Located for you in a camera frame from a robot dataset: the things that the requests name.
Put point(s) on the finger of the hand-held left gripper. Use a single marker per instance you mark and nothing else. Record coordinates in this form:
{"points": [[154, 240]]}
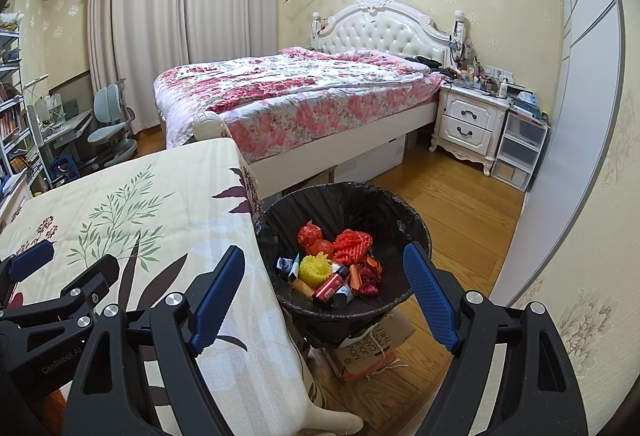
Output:
{"points": [[100, 271], [32, 258]]}

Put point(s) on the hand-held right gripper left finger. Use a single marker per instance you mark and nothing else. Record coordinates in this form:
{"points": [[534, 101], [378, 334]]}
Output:
{"points": [[217, 296]]}

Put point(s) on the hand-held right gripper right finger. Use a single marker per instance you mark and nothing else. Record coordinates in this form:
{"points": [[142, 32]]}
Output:
{"points": [[430, 296]]}

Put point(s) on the dark red cloth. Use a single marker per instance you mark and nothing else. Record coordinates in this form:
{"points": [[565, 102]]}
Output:
{"points": [[370, 283]]}

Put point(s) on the orange black-printed plastic bag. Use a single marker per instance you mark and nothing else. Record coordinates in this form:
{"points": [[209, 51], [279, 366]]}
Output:
{"points": [[374, 261]]}

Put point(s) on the orange paper box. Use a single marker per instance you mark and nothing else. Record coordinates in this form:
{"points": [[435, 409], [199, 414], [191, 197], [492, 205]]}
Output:
{"points": [[354, 277]]}

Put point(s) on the teal and white box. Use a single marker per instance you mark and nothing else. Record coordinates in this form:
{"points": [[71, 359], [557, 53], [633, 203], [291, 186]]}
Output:
{"points": [[295, 271]]}

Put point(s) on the white foil packet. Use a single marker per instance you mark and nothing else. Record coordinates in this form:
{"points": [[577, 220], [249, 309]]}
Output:
{"points": [[345, 298]]}

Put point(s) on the red foam fruit net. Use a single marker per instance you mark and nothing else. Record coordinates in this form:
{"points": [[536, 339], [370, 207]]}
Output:
{"points": [[352, 243]]}

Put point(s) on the yellow foam fruit net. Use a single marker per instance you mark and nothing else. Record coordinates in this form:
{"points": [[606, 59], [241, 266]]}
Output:
{"points": [[315, 271]]}

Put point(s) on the red spray can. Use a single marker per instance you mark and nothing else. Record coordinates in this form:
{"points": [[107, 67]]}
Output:
{"points": [[327, 288]]}

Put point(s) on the black lined trash bin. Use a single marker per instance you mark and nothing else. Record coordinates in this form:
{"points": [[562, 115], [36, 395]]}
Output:
{"points": [[350, 211]]}

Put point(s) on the printed cardboard box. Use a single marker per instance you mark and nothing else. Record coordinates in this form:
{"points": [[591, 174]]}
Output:
{"points": [[370, 356]]}

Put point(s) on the blue storage crate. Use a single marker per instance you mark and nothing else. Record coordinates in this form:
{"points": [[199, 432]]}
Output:
{"points": [[65, 171]]}

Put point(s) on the grey study desk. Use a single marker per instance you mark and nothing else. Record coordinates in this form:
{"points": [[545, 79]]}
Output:
{"points": [[70, 121]]}

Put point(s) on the white bookshelf with books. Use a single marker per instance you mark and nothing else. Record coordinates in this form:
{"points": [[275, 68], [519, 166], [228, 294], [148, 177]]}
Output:
{"points": [[12, 116]]}

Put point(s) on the white storage box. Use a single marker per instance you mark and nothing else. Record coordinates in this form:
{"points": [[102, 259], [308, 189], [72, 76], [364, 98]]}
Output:
{"points": [[370, 161]]}

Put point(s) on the pale blue desk chair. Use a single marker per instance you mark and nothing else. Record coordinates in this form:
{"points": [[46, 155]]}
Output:
{"points": [[110, 116]]}

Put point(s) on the clear plastic drawer unit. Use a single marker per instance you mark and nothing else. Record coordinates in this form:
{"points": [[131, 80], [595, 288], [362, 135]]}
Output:
{"points": [[517, 146]]}

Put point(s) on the white carved nightstand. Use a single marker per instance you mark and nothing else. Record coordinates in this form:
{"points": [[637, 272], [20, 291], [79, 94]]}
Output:
{"points": [[467, 121]]}

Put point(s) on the bed with floral cover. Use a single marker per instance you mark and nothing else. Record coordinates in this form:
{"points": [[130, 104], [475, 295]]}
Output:
{"points": [[280, 86]]}

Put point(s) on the pile of small toiletries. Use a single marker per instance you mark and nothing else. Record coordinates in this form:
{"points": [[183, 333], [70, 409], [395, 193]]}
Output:
{"points": [[480, 76]]}

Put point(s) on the black garment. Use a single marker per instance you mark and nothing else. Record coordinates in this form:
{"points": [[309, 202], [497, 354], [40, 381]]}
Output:
{"points": [[422, 61]]}

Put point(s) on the white tufted headboard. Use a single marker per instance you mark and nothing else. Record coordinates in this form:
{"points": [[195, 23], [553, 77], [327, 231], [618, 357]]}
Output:
{"points": [[380, 34]]}

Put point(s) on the white bed frame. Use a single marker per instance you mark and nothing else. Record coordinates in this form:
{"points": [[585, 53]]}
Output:
{"points": [[360, 134]]}

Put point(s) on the white wall socket strip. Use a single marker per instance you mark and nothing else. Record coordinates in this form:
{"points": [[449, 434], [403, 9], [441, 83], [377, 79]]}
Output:
{"points": [[497, 74]]}

